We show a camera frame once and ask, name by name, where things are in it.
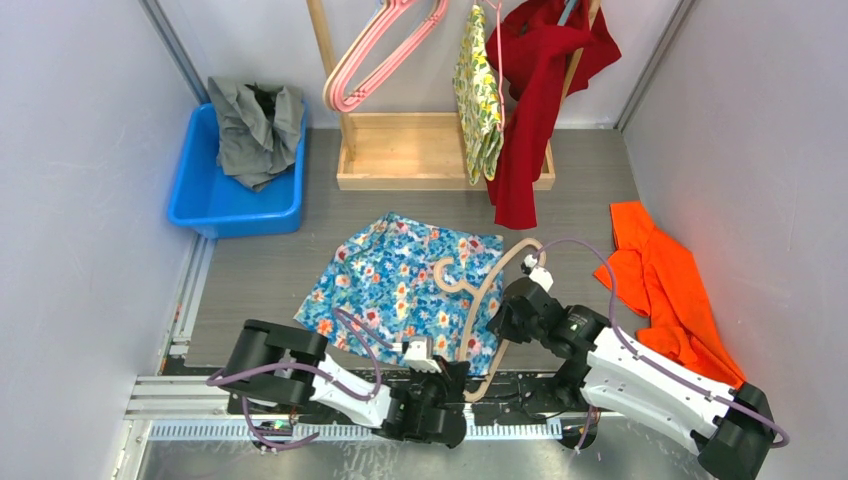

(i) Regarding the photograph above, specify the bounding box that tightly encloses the beige hanger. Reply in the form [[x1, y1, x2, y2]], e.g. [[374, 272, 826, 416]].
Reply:
[[433, 238, 546, 404]]

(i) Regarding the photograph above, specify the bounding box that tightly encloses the blue floral garment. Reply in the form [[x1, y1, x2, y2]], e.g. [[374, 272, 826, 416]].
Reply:
[[294, 212, 504, 366]]

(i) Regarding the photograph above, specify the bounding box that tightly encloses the yellow floral garment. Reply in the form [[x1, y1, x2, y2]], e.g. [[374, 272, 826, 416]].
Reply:
[[452, 4, 504, 185]]

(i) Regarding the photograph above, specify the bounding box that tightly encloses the red skirt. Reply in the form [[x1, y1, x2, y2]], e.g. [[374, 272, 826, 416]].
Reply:
[[486, 1, 621, 230]]

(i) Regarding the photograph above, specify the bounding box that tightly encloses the thin pink wire hanger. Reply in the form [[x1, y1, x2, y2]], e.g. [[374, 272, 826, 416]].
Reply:
[[484, 0, 507, 131]]

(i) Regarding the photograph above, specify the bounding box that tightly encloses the grey-blue hanger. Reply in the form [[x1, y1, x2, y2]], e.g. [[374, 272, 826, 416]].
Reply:
[[557, 0, 579, 26]]

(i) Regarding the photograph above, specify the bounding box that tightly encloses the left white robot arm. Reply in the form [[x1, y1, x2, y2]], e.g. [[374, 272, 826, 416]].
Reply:
[[206, 320, 470, 448]]

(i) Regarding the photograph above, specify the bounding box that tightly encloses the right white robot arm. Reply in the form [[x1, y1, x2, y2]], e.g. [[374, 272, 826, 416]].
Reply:
[[487, 277, 777, 479]]

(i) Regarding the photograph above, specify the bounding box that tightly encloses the orange garment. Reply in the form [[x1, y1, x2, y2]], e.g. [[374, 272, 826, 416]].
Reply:
[[594, 201, 746, 388]]

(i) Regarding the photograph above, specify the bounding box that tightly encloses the blue plastic bin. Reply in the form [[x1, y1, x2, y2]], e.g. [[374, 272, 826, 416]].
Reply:
[[167, 103, 308, 239]]

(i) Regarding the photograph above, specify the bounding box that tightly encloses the grey garment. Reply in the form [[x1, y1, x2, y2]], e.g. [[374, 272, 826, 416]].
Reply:
[[207, 76, 306, 193]]

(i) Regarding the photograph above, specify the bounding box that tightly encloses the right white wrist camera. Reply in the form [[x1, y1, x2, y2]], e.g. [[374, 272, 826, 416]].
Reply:
[[521, 252, 554, 292]]

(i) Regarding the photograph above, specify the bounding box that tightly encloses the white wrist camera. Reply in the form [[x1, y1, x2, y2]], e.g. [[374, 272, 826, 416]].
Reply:
[[391, 336, 444, 374], [521, 252, 554, 292]]

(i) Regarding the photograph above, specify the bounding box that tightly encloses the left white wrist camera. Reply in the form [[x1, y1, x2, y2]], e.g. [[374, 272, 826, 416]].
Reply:
[[391, 336, 444, 374]]

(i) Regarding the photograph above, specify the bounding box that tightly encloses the slotted cable duct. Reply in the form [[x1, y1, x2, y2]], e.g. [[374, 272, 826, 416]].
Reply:
[[148, 419, 563, 441]]

